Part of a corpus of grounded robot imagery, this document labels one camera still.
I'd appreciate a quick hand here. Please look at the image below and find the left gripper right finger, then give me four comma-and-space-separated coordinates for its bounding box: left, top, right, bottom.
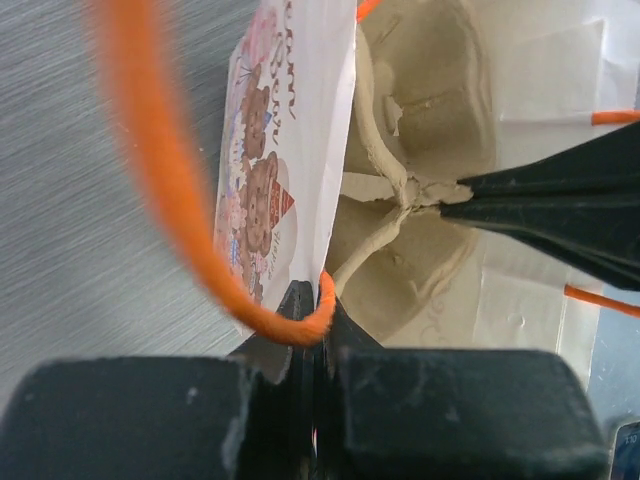
315, 308, 609, 479

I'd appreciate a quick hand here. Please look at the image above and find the brown cup carrier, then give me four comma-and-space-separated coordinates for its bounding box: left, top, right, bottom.
326, 1, 496, 347

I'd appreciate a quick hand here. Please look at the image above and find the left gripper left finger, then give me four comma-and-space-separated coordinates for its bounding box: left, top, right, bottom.
0, 279, 316, 480

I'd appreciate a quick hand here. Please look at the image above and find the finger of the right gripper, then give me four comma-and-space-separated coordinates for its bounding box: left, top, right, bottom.
439, 123, 639, 290

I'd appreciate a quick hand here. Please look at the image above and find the paper takeout bag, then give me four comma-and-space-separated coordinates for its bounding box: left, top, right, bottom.
84, 0, 640, 416

